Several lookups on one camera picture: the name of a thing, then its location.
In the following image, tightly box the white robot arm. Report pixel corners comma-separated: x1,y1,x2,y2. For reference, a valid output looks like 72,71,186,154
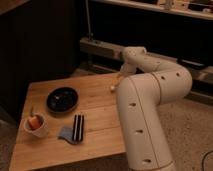
116,47,192,171

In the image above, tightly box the wooden table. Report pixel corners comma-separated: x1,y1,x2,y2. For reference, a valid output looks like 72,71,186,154
9,73,124,171

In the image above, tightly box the metal pole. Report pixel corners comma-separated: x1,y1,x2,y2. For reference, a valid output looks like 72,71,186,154
85,0,93,41

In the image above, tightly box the blue and black striped cloth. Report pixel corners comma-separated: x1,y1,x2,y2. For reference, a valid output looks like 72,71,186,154
58,115,84,145

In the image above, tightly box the black ceramic bowl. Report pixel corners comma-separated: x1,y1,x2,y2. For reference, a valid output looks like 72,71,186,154
46,87,78,113

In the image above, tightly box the wooden shelf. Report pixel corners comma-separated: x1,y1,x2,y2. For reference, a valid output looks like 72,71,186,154
93,0,213,21

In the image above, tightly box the orange carrot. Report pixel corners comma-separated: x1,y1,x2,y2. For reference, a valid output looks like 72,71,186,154
27,110,42,130

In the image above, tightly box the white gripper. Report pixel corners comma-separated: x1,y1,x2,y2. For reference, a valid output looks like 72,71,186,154
115,62,134,85

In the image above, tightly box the grey baseboard rail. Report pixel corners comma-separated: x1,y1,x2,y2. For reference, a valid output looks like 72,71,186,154
80,38,213,106

